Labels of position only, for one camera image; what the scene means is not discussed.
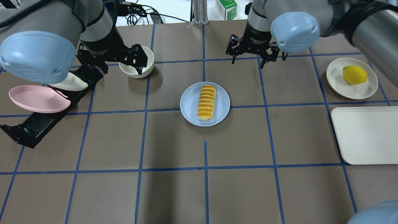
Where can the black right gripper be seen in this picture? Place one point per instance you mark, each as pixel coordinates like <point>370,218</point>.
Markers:
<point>255,39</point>

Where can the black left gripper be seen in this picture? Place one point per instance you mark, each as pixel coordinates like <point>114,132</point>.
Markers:
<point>109,44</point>

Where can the striped bread loaf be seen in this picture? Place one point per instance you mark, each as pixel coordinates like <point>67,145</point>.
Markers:
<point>206,102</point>

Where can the blue plate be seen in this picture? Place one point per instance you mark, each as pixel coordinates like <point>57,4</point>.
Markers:
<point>190,99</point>

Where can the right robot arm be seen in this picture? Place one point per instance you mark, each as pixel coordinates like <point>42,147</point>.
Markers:
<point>291,26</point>

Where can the cream plate in rack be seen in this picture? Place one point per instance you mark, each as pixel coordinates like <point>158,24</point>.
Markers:
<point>71,83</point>

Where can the cream plate with lemon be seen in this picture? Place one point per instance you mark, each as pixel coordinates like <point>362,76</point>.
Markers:
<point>336,80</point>

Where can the pink plate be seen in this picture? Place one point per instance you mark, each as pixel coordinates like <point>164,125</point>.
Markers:
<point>39,99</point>

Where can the black plate rack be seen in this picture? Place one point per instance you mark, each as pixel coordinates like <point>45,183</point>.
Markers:
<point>37,125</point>

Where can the cream bowl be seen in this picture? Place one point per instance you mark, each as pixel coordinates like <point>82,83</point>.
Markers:
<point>145,71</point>

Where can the green white box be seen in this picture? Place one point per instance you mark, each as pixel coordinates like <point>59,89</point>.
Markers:
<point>226,8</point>

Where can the yellow lemon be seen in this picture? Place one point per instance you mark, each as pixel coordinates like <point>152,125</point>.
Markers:
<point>354,75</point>

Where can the cream rectangular tray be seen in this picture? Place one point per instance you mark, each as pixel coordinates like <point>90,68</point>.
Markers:
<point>367,135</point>

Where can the silver aluminium frame post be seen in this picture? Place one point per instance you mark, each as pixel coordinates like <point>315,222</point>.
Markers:
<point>199,14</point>

